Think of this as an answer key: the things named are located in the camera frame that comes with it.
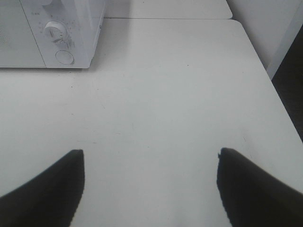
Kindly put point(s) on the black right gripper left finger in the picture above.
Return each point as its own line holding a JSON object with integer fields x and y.
{"x": 48, "y": 200}

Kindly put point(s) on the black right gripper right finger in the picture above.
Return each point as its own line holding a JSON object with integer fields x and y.
{"x": 252, "y": 197}

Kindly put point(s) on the round white door button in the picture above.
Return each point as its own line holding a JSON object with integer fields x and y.
{"x": 64, "y": 57}

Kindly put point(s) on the white timer knob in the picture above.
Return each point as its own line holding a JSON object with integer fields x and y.
{"x": 55, "y": 31}

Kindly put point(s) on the white microwave oven body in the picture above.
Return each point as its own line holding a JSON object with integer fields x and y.
{"x": 82, "y": 20}

